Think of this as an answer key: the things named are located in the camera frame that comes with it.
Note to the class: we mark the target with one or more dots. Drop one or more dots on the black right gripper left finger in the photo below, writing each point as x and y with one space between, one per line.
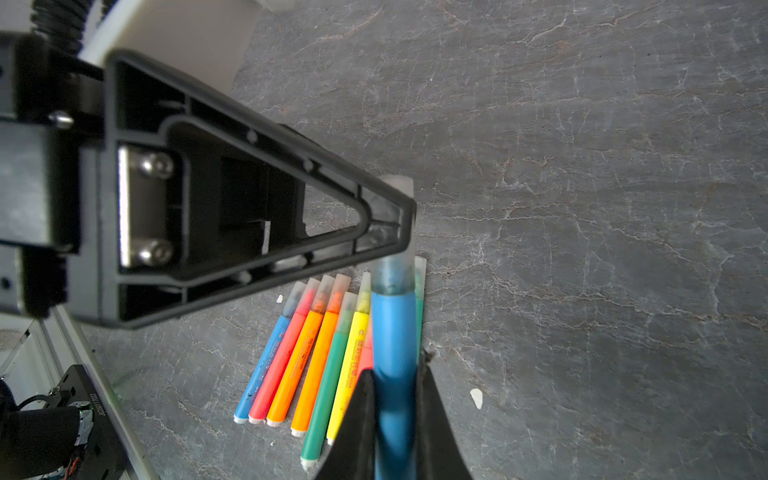
352 455

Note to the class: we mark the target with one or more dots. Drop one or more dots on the orange marker pen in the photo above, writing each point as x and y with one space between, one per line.
303 347
325 314

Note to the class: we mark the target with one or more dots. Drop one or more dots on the yellow marker pen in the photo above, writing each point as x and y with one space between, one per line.
351 361

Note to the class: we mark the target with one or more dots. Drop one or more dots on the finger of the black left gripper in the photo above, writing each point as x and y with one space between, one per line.
193 200

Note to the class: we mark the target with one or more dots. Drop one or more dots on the pink marker pen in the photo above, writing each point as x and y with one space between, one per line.
276 370

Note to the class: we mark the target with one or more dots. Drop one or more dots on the translucent blue pen cap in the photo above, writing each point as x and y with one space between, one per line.
394 274

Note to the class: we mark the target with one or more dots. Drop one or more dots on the thick blue marker pen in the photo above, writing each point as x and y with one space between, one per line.
395 364

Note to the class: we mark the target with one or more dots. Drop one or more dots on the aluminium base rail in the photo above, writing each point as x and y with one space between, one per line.
60 418

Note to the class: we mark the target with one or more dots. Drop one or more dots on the teal green marker pen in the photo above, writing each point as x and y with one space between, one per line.
420 267

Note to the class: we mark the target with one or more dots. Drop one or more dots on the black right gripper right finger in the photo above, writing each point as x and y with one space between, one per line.
437 453

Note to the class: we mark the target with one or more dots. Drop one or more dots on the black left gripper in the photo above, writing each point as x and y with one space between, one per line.
51 106

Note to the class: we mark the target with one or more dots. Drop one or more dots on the thin blue marker pen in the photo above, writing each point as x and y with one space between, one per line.
244 406

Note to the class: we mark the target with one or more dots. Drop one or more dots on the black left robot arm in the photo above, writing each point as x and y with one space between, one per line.
205 40

